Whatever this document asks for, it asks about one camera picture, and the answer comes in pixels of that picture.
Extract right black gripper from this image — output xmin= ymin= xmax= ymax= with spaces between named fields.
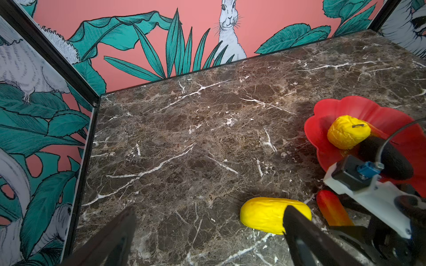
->
xmin=329 ymin=195 xmax=426 ymax=266

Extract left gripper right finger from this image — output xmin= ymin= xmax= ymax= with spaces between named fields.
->
xmin=283 ymin=206 xmax=361 ymax=266

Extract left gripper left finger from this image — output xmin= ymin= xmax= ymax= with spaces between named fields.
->
xmin=61 ymin=206 xmax=136 ymax=266

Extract red yellow green fake fruit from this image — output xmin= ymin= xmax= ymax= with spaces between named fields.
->
xmin=316 ymin=190 xmax=354 ymax=226

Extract yellow oblong fake mango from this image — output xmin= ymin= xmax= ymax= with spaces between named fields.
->
xmin=240 ymin=197 xmax=312 ymax=235

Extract dark brown fake avocado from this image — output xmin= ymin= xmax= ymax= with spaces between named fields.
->
xmin=358 ymin=136 xmax=414 ymax=181

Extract yellow bumpy round fake fruit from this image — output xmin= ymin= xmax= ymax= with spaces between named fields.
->
xmin=327 ymin=115 xmax=371 ymax=150

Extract red flower-shaped fruit bowl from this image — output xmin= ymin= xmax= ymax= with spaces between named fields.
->
xmin=304 ymin=96 xmax=426 ymax=197

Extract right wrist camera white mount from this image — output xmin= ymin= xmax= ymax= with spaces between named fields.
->
xmin=323 ymin=155 xmax=414 ymax=239

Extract right black frame post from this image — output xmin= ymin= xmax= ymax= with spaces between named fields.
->
xmin=368 ymin=0 xmax=400 ymax=32

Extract black frame post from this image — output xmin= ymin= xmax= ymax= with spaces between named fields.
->
xmin=1 ymin=1 xmax=101 ymax=259
xmin=368 ymin=0 xmax=400 ymax=32

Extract left black frame post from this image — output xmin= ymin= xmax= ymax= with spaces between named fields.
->
xmin=1 ymin=1 xmax=101 ymax=259

